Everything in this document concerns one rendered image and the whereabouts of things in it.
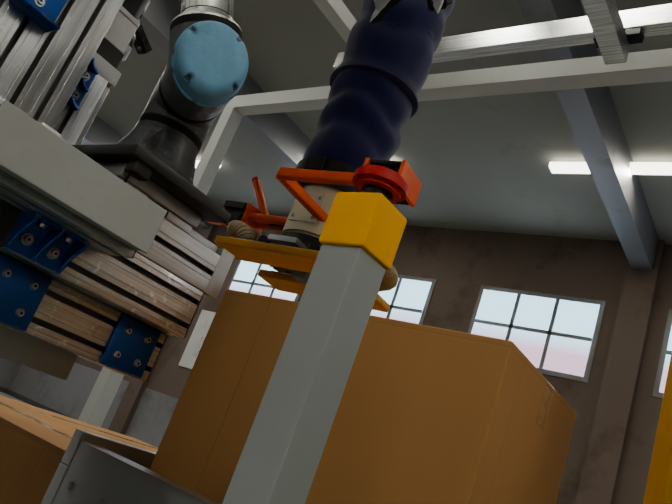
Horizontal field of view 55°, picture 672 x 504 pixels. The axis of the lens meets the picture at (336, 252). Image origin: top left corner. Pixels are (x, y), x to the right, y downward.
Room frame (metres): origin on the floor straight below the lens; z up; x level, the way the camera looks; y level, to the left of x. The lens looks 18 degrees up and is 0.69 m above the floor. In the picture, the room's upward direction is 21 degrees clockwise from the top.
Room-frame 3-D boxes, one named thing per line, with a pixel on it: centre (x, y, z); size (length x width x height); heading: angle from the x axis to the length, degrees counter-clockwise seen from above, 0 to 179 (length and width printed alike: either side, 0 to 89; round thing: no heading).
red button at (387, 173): (0.74, -0.02, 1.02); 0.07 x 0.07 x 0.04
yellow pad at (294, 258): (1.40, 0.11, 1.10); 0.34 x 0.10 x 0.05; 56
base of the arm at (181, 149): (1.08, 0.35, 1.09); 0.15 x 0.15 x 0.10
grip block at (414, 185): (1.10, -0.05, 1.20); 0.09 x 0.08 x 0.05; 146
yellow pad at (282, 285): (1.56, 0.00, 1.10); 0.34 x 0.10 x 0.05; 56
